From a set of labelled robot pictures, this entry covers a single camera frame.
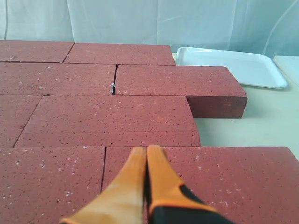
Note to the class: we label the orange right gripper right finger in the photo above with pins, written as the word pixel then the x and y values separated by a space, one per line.
pixel 165 192

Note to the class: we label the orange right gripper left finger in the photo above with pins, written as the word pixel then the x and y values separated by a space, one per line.
pixel 122 201

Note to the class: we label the red brick front large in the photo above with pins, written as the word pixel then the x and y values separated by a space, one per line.
pixel 40 185

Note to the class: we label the red brick right third row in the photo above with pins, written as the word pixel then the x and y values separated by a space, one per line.
pixel 110 121

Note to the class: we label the red brick right second row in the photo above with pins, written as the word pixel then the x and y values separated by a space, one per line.
pixel 211 91

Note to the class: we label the white tray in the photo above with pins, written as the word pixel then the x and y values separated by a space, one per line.
pixel 247 68

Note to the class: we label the pale blue backdrop curtain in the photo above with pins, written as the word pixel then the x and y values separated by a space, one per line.
pixel 268 27

